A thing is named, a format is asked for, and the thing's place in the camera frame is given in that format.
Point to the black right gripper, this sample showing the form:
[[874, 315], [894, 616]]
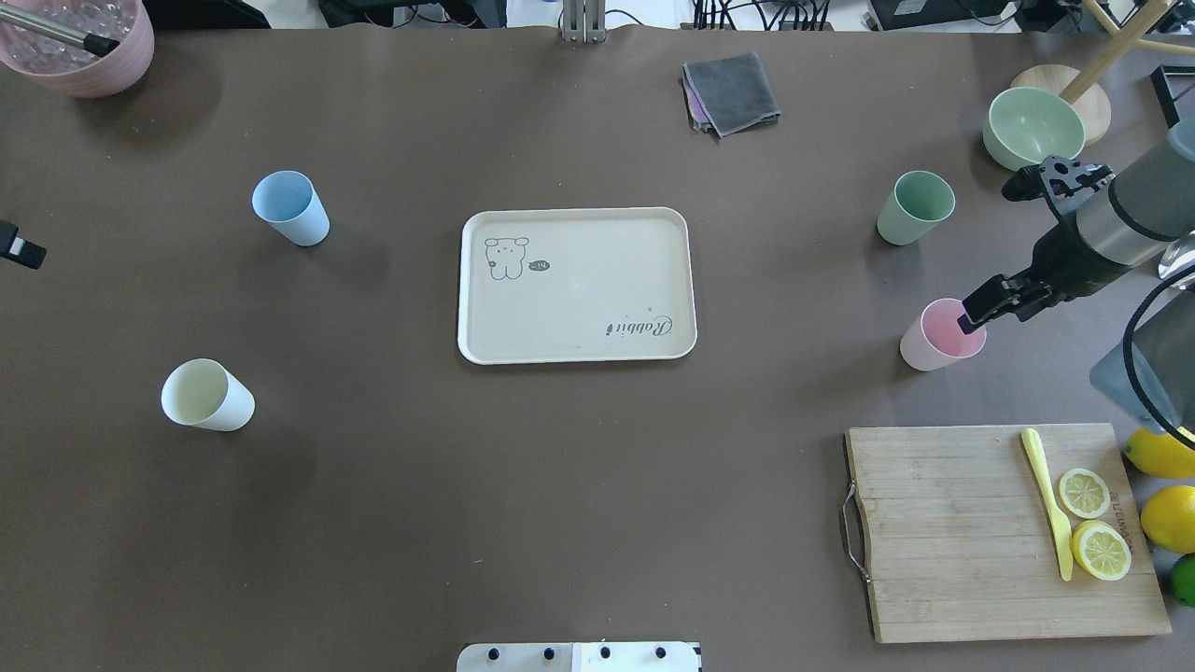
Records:
[[1059, 258]]

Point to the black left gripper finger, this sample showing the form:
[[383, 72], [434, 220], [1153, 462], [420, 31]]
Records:
[[15, 248]]

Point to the pink bowl with ice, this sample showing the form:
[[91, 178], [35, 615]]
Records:
[[74, 71]]

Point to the grey folded cloth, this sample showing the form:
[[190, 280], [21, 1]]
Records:
[[728, 95]]

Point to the mint green cup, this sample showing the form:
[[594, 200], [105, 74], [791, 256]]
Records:
[[918, 202]]

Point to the wooden cup tree pole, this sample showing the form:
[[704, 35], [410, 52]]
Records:
[[1122, 40]]

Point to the round wooden stand base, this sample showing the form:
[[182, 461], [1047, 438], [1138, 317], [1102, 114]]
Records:
[[1092, 106]]

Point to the lemon slice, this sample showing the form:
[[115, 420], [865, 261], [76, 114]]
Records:
[[1099, 549], [1083, 493]]

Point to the light blue cup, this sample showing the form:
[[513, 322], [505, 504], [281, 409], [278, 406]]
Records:
[[288, 201]]

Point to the yellow plastic knife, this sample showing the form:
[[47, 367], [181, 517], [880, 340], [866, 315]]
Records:
[[1060, 527]]

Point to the aluminium frame post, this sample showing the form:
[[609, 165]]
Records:
[[583, 21]]

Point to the cream rabbit tray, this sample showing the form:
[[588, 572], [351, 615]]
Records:
[[575, 285]]

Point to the mint green bowl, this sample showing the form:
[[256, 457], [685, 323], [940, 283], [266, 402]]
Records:
[[1023, 126]]

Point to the wooden cutting board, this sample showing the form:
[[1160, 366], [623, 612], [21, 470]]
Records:
[[957, 546]]

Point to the green lime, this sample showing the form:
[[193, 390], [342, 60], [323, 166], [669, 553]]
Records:
[[1182, 580]]

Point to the pink cup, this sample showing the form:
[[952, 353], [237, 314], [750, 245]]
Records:
[[937, 339]]

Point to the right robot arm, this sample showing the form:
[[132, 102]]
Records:
[[1108, 223]]

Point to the cream white cup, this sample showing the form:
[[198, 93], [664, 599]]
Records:
[[202, 393]]

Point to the metal muddler rod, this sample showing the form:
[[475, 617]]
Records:
[[97, 45]]

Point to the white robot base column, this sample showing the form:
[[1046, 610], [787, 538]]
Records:
[[582, 656]]

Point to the whole yellow lemon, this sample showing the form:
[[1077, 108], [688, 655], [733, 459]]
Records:
[[1159, 455], [1167, 519]]

